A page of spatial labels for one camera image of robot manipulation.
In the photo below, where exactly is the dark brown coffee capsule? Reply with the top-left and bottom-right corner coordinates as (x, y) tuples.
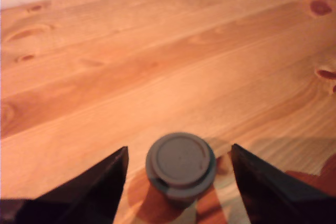
(145, 132), (217, 209)

